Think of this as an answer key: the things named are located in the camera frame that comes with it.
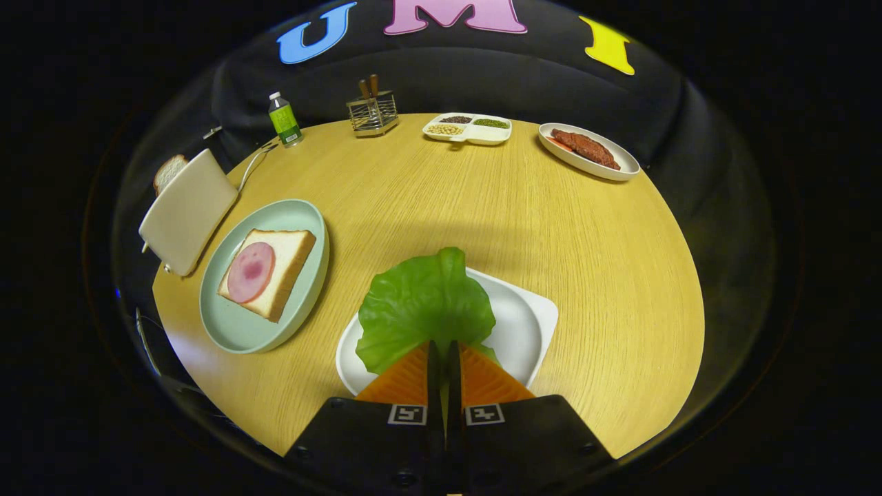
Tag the green lettuce leaf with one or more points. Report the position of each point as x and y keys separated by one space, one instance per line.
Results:
x=420 y=303

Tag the light green round plate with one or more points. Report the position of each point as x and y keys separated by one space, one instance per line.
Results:
x=241 y=331

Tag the green label plastic bottle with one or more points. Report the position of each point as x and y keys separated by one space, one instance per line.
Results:
x=284 y=124

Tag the pink ham slice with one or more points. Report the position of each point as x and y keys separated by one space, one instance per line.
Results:
x=250 y=272

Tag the pile of yellow soybeans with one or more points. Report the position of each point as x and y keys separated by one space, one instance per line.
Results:
x=444 y=129

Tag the brown meat piece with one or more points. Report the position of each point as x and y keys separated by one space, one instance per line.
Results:
x=586 y=148

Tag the pile of green beans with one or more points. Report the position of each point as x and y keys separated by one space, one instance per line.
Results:
x=490 y=123

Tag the toasted bread slice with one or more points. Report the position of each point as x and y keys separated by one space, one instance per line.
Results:
x=167 y=171

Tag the pile of dark beans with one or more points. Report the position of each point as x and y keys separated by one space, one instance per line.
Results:
x=456 y=120

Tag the white toaster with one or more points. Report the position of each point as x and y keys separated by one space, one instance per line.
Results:
x=189 y=213

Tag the white oval plate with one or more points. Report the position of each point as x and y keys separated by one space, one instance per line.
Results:
x=620 y=169

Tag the white bread slice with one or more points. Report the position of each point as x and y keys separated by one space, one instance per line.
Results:
x=293 y=258

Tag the white cloth clip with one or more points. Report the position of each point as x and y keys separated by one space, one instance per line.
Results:
x=212 y=132

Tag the white divided dish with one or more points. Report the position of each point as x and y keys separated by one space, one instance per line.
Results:
x=482 y=136

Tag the black backdrop cloth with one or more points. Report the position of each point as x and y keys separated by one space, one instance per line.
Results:
x=551 y=83

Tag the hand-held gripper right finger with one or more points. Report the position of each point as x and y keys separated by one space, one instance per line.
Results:
x=453 y=372

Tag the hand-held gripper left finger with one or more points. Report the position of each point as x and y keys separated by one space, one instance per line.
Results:
x=434 y=372

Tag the white square plate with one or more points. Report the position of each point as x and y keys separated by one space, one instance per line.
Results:
x=517 y=331

